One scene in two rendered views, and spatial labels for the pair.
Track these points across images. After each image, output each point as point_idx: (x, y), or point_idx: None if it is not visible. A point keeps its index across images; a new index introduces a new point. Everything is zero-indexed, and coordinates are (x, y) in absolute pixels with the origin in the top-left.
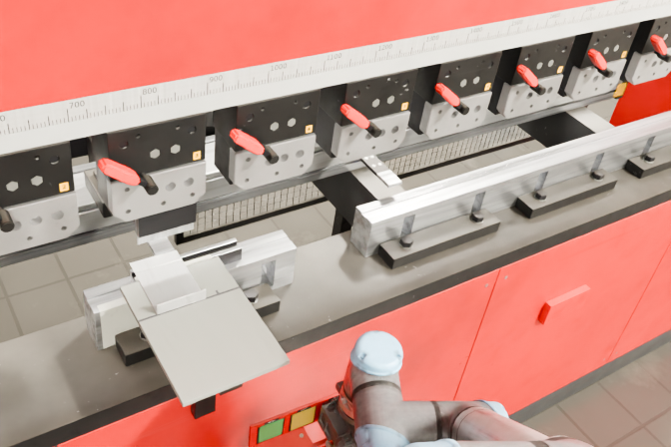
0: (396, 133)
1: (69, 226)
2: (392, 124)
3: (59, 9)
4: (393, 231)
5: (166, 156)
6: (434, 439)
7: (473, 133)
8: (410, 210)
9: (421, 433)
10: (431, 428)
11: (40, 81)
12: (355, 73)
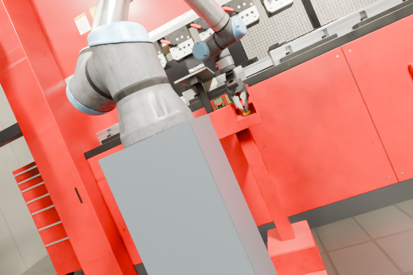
0: (254, 13)
1: (163, 62)
2: (249, 11)
3: (145, 11)
4: (283, 54)
5: (180, 38)
6: (212, 36)
7: None
8: (286, 43)
9: (208, 37)
10: (211, 34)
11: (146, 27)
12: (225, 0)
